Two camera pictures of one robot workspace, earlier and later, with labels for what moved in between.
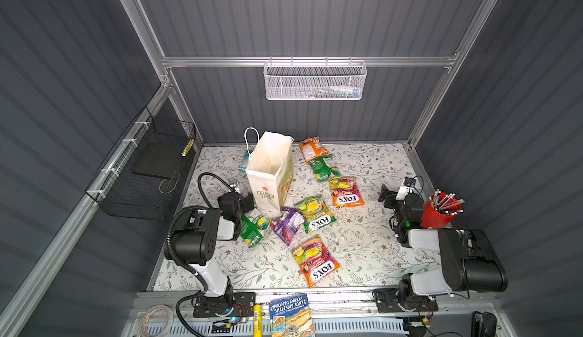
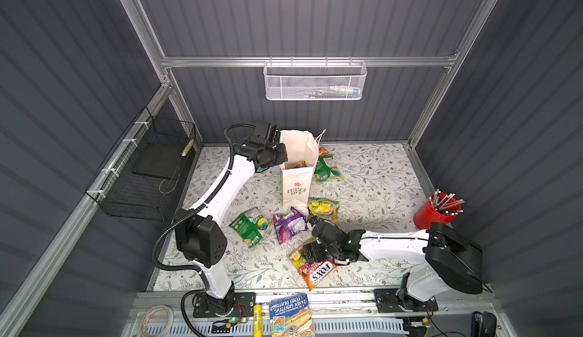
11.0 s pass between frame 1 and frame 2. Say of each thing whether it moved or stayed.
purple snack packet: stayed
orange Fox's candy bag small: moved
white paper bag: moved
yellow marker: stayed
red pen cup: stayed
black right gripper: moved
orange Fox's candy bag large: stayed
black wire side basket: stayed
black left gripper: moved
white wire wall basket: stayed
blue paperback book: stayed
